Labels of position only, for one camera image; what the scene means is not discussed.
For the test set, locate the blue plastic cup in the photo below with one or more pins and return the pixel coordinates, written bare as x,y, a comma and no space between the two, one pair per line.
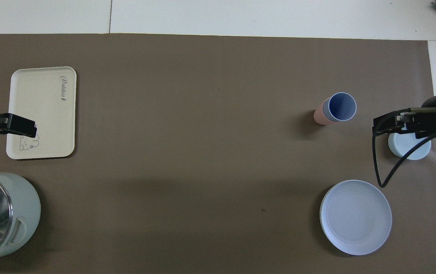
341,106

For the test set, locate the cream rabbit print tray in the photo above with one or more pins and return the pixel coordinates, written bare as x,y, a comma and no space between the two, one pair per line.
42,106

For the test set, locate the brown table mat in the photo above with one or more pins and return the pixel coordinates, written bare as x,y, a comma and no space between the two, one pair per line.
202,152

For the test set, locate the pale green cooking pot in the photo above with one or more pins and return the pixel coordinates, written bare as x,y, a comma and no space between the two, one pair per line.
27,205

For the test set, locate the light blue bowl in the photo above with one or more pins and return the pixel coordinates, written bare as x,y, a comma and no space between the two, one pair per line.
408,150

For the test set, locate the pink plastic cup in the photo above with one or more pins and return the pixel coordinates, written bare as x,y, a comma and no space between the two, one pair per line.
320,116

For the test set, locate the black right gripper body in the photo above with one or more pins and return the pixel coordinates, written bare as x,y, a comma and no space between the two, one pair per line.
431,114

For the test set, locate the light blue plate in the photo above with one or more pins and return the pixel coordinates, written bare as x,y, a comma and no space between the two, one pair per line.
355,217

